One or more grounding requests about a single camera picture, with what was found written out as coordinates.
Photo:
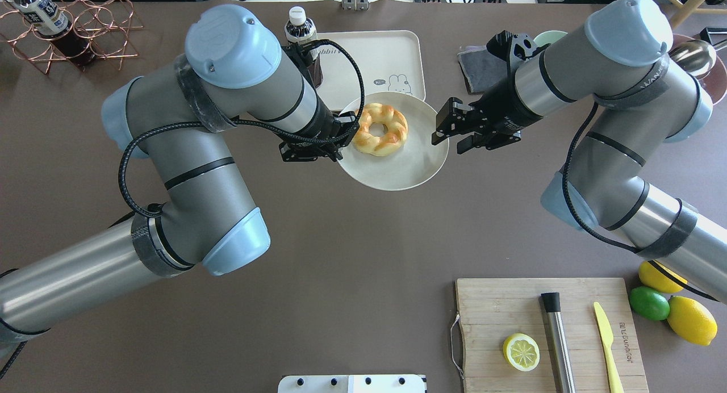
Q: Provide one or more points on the green lime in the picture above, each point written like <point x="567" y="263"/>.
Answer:
<point x="649" y="303"/>

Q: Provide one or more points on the dark drink bottle on tray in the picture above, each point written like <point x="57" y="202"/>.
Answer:
<point x="300" y="29"/>

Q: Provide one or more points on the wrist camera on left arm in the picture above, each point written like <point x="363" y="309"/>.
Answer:
<point x="306" y="60"/>

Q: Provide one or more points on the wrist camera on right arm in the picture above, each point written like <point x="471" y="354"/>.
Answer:
<point x="514" y="49"/>

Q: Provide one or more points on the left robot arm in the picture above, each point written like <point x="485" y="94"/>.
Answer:
<point x="188" y="202"/>

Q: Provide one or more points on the copper wire bottle rack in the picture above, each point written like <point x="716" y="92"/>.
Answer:
<point x="106" y="25"/>

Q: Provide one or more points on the bottle in copper rack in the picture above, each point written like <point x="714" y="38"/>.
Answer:
<point x="54" y="25"/>

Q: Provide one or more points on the cream rectangular tray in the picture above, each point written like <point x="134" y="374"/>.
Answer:
<point x="389" y="61"/>

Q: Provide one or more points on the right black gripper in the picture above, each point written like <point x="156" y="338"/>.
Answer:
<point x="507" y="111"/>

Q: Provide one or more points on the glazed twisted donut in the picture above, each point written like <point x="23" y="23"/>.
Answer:
<point x="383" y="130"/>

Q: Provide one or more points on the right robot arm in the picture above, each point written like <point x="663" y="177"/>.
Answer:
<point x="620" y="57"/>

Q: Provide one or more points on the halved lemon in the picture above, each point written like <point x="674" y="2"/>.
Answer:
<point x="521" y="352"/>

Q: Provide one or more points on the whole yellow lemon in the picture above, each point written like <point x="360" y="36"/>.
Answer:
<point x="651" y="277"/>

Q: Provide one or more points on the yellow plastic knife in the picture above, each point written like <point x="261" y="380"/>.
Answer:
<point x="607" y="338"/>

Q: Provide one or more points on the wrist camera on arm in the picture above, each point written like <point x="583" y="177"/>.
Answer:
<point x="306" y="60"/>
<point x="514" y="49"/>

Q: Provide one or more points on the dark grey folded cloth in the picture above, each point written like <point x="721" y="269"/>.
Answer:
<point x="481" y="69"/>

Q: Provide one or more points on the mint green bowl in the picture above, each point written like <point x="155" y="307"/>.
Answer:
<point x="549" y="37"/>

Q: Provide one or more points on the steel ice scoop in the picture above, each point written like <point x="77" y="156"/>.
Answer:
<point x="697" y="57"/>

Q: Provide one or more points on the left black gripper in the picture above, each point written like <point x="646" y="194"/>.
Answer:
<point x="325" y="126"/>

